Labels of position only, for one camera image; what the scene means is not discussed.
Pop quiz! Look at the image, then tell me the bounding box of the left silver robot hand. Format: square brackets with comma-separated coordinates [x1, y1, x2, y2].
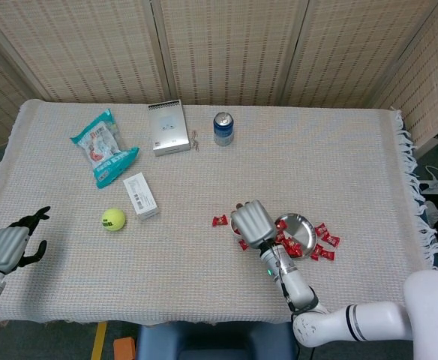
[0, 205, 51, 275]

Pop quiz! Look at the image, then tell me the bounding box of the yellow tennis ball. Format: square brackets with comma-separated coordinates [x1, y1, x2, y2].
[101, 208, 127, 233]

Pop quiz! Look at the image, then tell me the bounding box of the silver grey flat box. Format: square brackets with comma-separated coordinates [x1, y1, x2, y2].
[147, 99, 191, 158]

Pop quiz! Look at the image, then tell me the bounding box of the small white barcode box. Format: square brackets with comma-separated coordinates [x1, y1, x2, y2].
[122, 172, 161, 221]

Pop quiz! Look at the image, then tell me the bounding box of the white clamp stand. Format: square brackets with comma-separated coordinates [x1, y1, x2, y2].
[418, 178, 438, 196]

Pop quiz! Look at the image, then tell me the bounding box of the blue soda can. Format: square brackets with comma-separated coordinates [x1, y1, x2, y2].
[213, 111, 235, 147]

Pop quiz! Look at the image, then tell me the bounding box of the white paper cup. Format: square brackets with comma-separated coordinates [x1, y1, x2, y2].
[229, 215, 245, 238]

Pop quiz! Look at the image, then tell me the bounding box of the teal snack bag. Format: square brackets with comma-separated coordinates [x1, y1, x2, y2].
[70, 108, 140, 190]

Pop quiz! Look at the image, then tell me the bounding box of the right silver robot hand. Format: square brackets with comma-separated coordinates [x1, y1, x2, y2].
[229, 200, 276, 251]

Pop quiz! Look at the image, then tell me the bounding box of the yellow floor tape strip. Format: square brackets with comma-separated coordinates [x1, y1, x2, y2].
[90, 322, 108, 360]

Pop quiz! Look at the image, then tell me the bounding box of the silver metal bowl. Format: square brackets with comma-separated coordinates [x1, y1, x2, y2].
[277, 212, 317, 260]

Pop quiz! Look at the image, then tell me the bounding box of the orange block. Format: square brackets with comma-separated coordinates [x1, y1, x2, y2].
[112, 336, 137, 360]

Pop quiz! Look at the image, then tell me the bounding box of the beige waffle-weave tablecloth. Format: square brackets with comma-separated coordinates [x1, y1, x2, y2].
[0, 97, 438, 328]

